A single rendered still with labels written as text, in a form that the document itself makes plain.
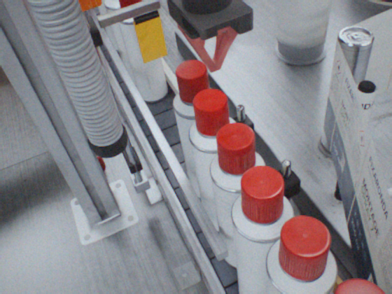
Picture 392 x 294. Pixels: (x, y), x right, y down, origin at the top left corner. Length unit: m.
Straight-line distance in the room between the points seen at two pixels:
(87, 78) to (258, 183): 0.15
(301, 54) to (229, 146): 0.42
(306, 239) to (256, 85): 0.45
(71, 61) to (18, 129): 0.54
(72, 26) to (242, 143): 0.16
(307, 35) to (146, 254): 0.43
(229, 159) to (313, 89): 0.38
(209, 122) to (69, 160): 0.20
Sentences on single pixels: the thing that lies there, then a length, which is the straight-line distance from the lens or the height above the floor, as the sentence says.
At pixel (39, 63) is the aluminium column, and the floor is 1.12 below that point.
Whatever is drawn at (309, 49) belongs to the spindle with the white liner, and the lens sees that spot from 0.73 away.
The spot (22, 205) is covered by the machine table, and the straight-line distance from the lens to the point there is 0.71.
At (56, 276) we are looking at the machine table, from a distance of 0.62.
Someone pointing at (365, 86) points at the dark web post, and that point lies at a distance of 0.43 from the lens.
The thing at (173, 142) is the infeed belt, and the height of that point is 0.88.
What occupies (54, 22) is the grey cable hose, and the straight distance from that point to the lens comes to 0.28.
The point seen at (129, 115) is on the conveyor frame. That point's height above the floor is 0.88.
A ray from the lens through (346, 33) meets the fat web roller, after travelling 0.50.
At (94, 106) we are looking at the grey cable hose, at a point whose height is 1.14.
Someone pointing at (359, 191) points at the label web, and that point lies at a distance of 0.44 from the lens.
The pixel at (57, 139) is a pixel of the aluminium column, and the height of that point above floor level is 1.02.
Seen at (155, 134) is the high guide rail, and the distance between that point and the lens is 0.54.
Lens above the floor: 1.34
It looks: 45 degrees down
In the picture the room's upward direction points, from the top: 11 degrees counter-clockwise
